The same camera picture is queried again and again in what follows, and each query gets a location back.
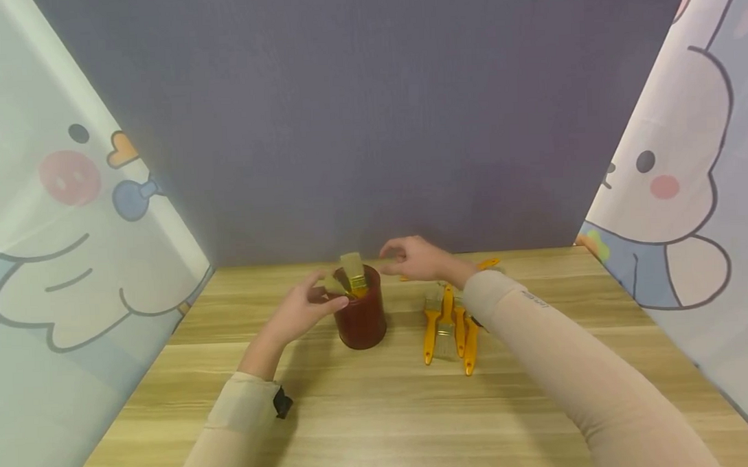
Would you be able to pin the person's left index finger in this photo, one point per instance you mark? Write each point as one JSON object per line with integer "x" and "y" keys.
{"x": 312, "y": 280}

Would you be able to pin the person's left thumb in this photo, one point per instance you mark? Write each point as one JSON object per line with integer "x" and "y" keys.
{"x": 330, "y": 305}

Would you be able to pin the person's right forearm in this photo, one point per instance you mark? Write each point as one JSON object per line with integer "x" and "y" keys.
{"x": 570, "y": 371}

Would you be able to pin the person's left forearm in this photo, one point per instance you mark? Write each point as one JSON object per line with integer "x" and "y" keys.
{"x": 247, "y": 416}

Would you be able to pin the person's right index finger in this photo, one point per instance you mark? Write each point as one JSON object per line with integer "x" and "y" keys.
{"x": 394, "y": 244}

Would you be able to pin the person's left hand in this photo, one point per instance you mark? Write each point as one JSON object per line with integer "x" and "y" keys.
{"x": 299, "y": 312}

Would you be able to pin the black wrist band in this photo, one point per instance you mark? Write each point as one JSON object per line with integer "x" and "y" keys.
{"x": 476, "y": 322}
{"x": 283, "y": 403}

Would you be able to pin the person's right thumb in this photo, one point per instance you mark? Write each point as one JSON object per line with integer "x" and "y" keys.
{"x": 394, "y": 266}

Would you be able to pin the dark red round cup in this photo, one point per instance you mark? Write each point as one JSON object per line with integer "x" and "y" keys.
{"x": 363, "y": 323}

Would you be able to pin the person's right hand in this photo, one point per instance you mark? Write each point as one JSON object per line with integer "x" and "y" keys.
{"x": 427, "y": 259}

